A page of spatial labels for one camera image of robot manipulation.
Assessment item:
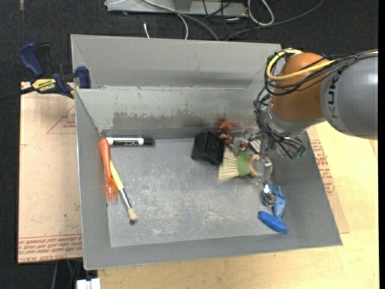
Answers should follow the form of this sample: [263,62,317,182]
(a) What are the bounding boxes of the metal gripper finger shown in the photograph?
[260,156,273,184]

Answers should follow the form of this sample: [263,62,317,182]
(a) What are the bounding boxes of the green brush wooden ring handle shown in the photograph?
[217,148,273,184]

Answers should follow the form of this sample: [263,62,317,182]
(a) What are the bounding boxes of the red-brown toy figure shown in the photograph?
[215,117,234,146]

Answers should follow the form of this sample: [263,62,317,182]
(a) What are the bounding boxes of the black plastic box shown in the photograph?
[191,130,226,166]

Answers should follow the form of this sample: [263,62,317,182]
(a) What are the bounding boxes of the blue flat plastic piece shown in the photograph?
[257,210,289,235]

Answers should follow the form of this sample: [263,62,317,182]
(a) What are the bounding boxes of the grey metal bin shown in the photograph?
[70,34,343,270]

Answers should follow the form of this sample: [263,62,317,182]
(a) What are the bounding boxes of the white marker black cap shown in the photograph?
[105,135,156,147]

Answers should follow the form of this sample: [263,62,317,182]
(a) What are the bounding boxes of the orange plastic fork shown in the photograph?
[98,137,119,206]

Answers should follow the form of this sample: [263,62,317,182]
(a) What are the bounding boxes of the brown cardboard board red print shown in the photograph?
[17,81,350,264]

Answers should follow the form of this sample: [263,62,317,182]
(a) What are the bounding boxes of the yellow handled paintbrush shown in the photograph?
[109,160,138,223]

